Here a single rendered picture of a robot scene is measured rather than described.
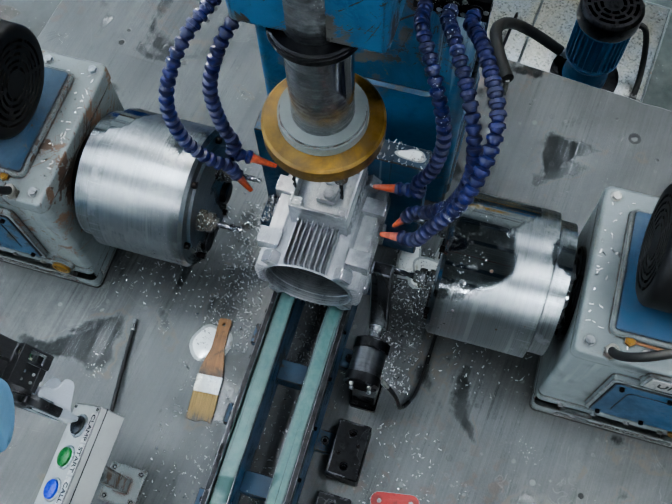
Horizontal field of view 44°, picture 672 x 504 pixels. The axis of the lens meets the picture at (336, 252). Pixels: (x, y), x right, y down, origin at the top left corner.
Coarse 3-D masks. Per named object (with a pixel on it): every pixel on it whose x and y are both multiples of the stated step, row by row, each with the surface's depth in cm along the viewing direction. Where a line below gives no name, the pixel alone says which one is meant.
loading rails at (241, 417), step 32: (288, 320) 152; (352, 320) 162; (256, 352) 148; (288, 352) 161; (320, 352) 149; (352, 352) 159; (256, 384) 147; (288, 384) 156; (320, 384) 146; (224, 416) 155; (256, 416) 145; (320, 416) 149; (224, 448) 142; (256, 448) 153; (288, 448) 142; (320, 448) 152; (224, 480) 140; (256, 480) 147; (288, 480) 140
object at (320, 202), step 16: (352, 176) 140; (304, 192) 139; (320, 192) 138; (336, 192) 138; (352, 192) 139; (304, 208) 135; (320, 208) 138; (336, 208) 138; (352, 208) 136; (320, 224) 139; (336, 224) 136; (352, 224) 140
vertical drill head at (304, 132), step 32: (288, 0) 91; (320, 0) 90; (288, 32) 97; (320, 32) 95; (288, 64) 104; (352, 64) 105; (288, 96) 118; (320, 96) 107; (352, 96) 112; (288, 128) 116; (320, 128) 114; (352, 128) 116; (384, 128) 119; (288, 160) 117; (320, 160) 117; (352, 160) 116
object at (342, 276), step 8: (368, 176) 144; (368, 184) 142; (272, 248) 138; (264, 256) 139; (272, 256) 138; (272, 264) 139; (336, 272) 137; (344, 272) 136; (336, 280) 137; (344, 280) 136; (272, 288) 150
